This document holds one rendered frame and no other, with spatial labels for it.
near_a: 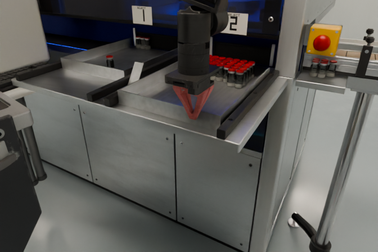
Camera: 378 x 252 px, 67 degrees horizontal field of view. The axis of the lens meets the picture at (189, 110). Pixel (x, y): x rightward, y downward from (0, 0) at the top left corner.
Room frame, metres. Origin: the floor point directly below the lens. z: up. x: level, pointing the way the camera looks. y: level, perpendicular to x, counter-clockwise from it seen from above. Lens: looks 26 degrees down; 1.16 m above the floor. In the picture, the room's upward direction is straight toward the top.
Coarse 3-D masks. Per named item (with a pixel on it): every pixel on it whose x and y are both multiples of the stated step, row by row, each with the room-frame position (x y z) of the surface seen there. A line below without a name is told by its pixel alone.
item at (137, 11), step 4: (132, 8) 1.06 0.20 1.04; (136, 8) 1.05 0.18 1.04; (140, 8) 1.04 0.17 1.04; (144, 8) 1.03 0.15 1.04; (148, 8) 1.02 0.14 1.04; (132, 12) 1.06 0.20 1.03; (136, 12) 1.05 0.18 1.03; (140, 12) 1.04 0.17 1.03; (144, 12) 1.03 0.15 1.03; (148, 12) 1.02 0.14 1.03; (136, 16) 1.05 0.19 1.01; (140, 16) 1.04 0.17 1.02; (148, 16) 1.02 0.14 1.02; (136, 20) 1.05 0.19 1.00; (140, 20) 1.04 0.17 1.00; (148, 20) 1.02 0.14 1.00; (148, 24) 1.02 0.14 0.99
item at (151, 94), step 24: (168, 72) 0.78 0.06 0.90; (264, 72) 0.73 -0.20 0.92; (120, 96) 0.60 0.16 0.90; (144, 96) 0.57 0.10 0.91; (168, 96) 0.65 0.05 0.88; (192, 96) 0.65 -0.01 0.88; (216, 96) 0.65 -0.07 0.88; (240, 96) 0.57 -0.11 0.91; (192, 120) 0.51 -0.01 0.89; (216, 120) 0.48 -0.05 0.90
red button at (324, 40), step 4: (320, 36) 0.72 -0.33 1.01; (324, 36) 0.72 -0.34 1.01; (316, 40) 0.72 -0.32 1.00; (320, 40) 0.72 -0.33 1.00; (324, 40) 0.71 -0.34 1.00; (328, 40) 0.71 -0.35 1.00; (316, 44) 0.72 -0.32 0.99; (320, 44) 0.72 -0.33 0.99; (324, 44) 0.71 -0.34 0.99; (328, 44) 0.71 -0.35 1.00; (316, 48) 0.72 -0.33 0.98; (320, 48) 0.72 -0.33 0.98; (324, 48) 0.71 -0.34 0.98
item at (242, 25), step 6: (228, 12) 0.88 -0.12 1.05; (240, 18) 0.86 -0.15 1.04; (246, 18) 0.85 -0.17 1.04; (228, 24) 0.88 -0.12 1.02; (240, 24) 0.86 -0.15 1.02; (246, 24) 0.85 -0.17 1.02; (228, 30) 0.88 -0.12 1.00; (234, 30) 0.87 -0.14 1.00; (240, 30) 0.86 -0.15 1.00; (246, 30) 0.85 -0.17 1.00
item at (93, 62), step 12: (96, 48) 1.00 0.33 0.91; (108, 48) 1.05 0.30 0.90; (120, 48) 1.11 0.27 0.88; (132, 48) 1.12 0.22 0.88; (72, 60) 0.85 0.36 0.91; (84, 60) 0.95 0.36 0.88; (96, 60) 0.96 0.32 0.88; (120, 60) 0.96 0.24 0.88; (132, 60) 0.96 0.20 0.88; (144, 60) 0.96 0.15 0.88; (156, 60) 0.88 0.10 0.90; (84, 72) 0.83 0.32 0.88; (96, 72) 0.80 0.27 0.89; (108, 72) 0.78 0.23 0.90; (120, 72) 0.75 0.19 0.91
